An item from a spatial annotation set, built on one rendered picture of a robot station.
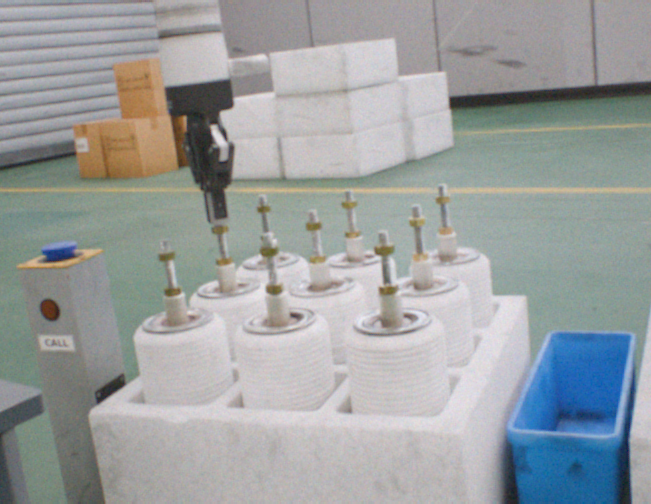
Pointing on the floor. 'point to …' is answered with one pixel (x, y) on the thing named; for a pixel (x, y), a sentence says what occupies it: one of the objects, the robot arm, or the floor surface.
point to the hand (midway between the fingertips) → (216, 206)
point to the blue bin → (575, 419)
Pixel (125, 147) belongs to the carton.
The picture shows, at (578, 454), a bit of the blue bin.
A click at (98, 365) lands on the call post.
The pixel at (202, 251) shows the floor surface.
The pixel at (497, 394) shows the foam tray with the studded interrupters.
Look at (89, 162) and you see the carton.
